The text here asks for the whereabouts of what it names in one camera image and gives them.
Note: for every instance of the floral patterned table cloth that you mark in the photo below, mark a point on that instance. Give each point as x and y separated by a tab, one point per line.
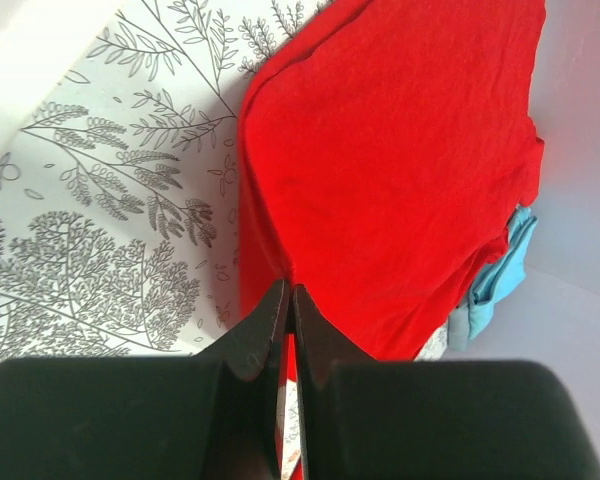
119	192

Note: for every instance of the red t shirt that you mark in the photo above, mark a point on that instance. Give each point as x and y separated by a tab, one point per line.
382	152

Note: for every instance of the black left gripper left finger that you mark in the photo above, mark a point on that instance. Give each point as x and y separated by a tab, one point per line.
213	415

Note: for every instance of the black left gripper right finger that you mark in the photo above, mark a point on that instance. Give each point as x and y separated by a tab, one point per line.
366	419

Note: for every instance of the folded turquoise t shirt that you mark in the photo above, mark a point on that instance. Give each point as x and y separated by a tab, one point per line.
498	280

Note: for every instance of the folded grey-blue t shirt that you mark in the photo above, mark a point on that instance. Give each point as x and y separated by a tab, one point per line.
459	326

